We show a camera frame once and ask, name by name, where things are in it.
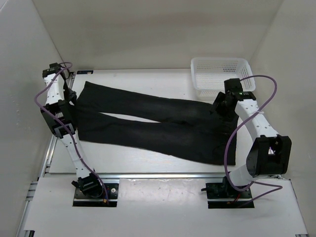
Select aluminium front rail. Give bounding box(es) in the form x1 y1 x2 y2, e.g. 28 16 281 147
98 172 282 181

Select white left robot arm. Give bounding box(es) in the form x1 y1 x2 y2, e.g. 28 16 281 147
34 62 105 198

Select black corner bracket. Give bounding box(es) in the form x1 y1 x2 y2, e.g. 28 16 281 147
77 70 94 75

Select black trousers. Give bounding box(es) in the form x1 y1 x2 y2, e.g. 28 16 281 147
75 82 238 165

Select white front cover board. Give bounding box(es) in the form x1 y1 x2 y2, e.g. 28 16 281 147
25 178 308 237

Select white perforated plastic basket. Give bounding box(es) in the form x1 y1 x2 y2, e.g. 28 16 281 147
191 57 253 101

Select aluminium rail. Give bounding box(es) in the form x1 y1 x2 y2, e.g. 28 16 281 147
16 71 76 237
98 172 282 181

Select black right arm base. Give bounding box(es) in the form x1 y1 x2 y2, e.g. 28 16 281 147
201 177 255 209

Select aluminium left side rail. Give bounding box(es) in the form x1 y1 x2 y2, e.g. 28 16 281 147
16 71 76 237

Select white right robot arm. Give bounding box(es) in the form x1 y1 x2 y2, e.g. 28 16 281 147
212 78 292 198

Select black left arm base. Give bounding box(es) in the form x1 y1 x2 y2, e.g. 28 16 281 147
73 181 119 207

